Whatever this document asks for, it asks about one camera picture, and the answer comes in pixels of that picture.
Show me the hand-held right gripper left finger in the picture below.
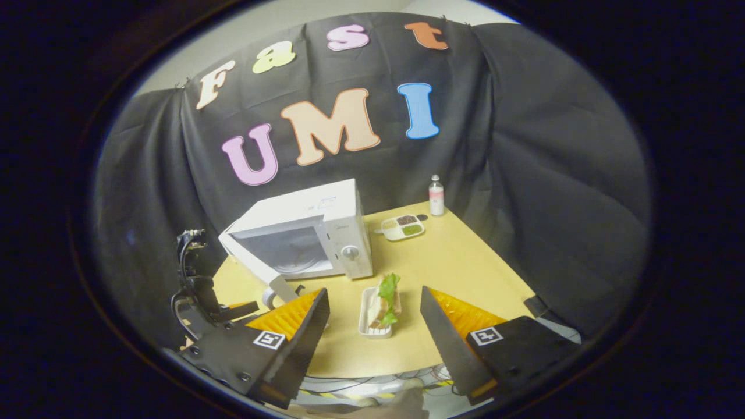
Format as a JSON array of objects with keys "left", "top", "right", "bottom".
[{"left": 178, "top": 288, "right": 331, "bottom": 410}]

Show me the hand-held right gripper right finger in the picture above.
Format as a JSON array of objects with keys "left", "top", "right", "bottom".
[{"left": 420, "top": 286, "right": 583, "bottom": 408}]

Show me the sandwich with green lettuce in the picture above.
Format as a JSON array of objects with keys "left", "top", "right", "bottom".
[{"left": 368, "top": 272, "right": 402, "bottom": 328}]

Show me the white microwave oven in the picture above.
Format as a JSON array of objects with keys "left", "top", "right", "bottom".
[{"left": 218, "top": 178, "right": 374, "bottom": 309}]

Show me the white foam tray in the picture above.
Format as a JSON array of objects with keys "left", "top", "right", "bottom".
[{"left": 358, "top": 286, "right": 402, "bottom": 339}]

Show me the white divided condiment dish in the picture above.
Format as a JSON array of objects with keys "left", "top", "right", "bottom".
[{"left": 375, "top": 214, "right": 425, "bottom": 242}]

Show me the small clear bottle pink label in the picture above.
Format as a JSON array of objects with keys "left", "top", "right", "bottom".
[{"left": 428, "top": 175, "right": 445, "bottom": 217}]

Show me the black backdrop cloth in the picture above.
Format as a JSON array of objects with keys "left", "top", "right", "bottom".
[{"left": 93, "top": 12, "right": 652, "bottom": 350}]

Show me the loose cables bundle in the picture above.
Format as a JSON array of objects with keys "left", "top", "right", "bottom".
[{"left": 303, "top": 365, "right": 466, "bottom": 403}]

